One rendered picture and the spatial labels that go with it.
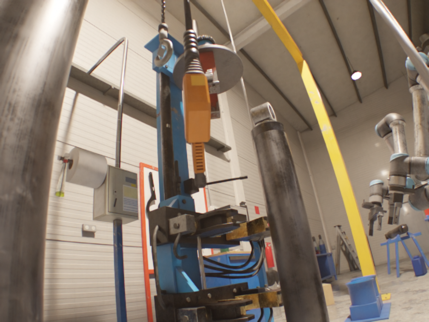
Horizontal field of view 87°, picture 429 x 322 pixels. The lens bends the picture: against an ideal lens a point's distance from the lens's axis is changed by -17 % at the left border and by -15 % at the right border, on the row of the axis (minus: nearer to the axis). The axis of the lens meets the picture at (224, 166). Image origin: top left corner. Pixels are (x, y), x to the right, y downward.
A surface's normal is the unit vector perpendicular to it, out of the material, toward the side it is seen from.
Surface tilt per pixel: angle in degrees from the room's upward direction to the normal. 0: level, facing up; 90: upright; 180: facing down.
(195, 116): 143
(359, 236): 90
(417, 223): 90
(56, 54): 90
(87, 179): 154
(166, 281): 90
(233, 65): 180
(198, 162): 113
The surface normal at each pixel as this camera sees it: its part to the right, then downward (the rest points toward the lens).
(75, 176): 0.57, 0.57
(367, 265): -0.57, -0.25
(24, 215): 0.98, -0.18
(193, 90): 0.16, -0.42
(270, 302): -0.77, -0.15
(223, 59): 0.14, 0.91
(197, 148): 0.21, -0.04
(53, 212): 0.81, -0.34
